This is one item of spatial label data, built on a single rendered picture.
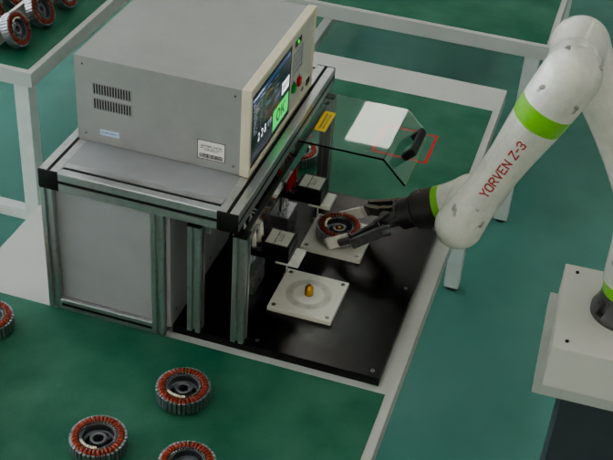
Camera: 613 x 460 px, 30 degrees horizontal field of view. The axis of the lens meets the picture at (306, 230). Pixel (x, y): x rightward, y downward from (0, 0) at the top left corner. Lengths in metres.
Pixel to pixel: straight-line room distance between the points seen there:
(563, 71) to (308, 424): 0.86
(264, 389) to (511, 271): 1.83
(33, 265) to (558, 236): 2.19
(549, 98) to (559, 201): 2.23
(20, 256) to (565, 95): 1.32
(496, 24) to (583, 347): 1.78
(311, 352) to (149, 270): 0.39
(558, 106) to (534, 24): 1.77
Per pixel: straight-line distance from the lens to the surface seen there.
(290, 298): 2.59
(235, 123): 2.32
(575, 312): 2.58
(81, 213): 2.45
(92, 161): 2.43
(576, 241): 4.31
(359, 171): 3.11
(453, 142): 3.29
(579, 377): 2.51
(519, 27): 4.02
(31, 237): 2.85
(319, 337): 2.52
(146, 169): 2.40
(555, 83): 2.29
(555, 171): 4.69
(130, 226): 2.41
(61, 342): 2.54
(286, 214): 2.78
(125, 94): 2.40
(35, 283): 2.70
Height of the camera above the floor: 2.42
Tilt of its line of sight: 36 degrees down
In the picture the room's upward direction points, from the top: 4 degrees clockwise
